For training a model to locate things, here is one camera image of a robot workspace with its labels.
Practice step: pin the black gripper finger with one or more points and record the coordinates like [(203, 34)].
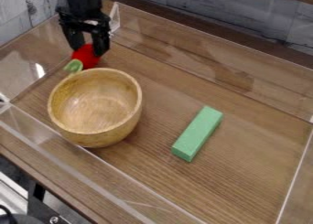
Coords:
[(74, 37), (100, 42)]

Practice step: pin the black metal table leg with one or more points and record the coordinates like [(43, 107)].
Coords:
[(36, 190)]

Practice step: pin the clear acrylic corner bracket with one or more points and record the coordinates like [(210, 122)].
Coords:
[(114, 18)]

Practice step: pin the clear acrylic tray wall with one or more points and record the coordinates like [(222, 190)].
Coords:
[(135, 183)]

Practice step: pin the green rectangular block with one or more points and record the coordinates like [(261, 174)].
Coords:
[(195, 134)]

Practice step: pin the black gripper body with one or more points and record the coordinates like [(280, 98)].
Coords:
[(82, 13)]

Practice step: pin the red plush fruit green leaf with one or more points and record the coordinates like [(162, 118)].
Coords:
[(82, 59)]

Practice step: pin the wooden bowl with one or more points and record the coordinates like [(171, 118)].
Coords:
[(95, 107)]

